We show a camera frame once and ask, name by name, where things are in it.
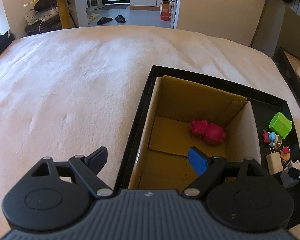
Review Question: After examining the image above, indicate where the magenta bear figurine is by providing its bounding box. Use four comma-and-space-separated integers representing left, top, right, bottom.
190, 120, 227, 146

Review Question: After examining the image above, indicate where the white USB charger plug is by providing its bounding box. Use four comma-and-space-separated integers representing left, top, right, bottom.
266, 151, 283, 175

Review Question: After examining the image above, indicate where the brown girl figurine pink hat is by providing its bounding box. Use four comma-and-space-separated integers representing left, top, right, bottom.
280, 146, 291, 164

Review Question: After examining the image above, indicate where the black shallow tray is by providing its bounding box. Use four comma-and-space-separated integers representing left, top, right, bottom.
115, 66, 300, 233

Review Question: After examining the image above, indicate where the small gold clear toy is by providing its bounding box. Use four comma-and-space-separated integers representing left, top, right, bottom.
274, 136, 282, 150

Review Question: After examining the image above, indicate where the brown cardboard box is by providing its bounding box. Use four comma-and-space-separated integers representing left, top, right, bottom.
129, 76, 261, 191

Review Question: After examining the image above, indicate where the small blue red figurine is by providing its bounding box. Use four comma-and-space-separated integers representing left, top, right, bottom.
263, 131, 279, 147

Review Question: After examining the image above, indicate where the green toy house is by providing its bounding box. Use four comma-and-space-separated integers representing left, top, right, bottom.
268, 112, 293, 139

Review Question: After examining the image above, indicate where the white fluffy blanket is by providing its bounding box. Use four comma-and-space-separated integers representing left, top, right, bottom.
0, 25, 300, 238

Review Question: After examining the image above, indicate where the black tray with cardboard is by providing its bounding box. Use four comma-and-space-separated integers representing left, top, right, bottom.
276, 48, 300, 102

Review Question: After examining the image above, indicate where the black slipper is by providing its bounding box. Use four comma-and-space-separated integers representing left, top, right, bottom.
97, 17, 113, 25
115, 15, 126, 24

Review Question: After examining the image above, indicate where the orange cardboard box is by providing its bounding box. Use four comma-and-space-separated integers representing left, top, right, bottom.
160, 0, 171, 21

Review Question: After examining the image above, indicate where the gold round side table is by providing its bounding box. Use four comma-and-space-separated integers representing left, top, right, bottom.
23, 0, 71, 29

